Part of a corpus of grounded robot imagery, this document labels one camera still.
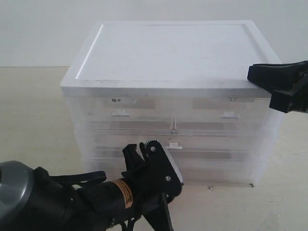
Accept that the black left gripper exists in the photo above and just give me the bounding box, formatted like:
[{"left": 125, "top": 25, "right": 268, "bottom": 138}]
[{"left": 122, "top": 140, "right": 183, "bottom": 231}]

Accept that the wide drawer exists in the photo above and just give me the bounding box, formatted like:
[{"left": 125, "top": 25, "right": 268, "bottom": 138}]
[
  {"left": 76, "top": 121, "right": 269, "bottom": 153},
  {"left": 82, "top": 149, "right": 264, "bottom": 186}
]

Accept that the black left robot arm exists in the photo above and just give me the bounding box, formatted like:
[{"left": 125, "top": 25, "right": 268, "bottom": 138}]
[{"left": 0, "top": 140, "right": 183, "bottom": 231}]

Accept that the top right small drawer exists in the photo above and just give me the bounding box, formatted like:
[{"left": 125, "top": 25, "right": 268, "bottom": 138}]
[{"left": 174, "top": 97, "right": 270, "bottom": 122}]

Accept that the small drawer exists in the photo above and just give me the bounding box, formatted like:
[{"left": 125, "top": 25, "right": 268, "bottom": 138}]
[
  {"left": 79, "top": 97, "right": 174, "bottom": 121},
  {"left": 174, "top": 97, "right": 270, "bottom": 122}
]

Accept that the white translucent drawer cabinet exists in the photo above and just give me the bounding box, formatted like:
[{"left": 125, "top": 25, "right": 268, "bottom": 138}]
[{"left": 59, "top": 20, "right": 287, "bottom": 188}]

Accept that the top left small drawer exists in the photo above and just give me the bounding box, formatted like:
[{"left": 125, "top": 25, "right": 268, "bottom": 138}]
[{"left": 79, "top": 97, "right": 174, "bottom": 121}]

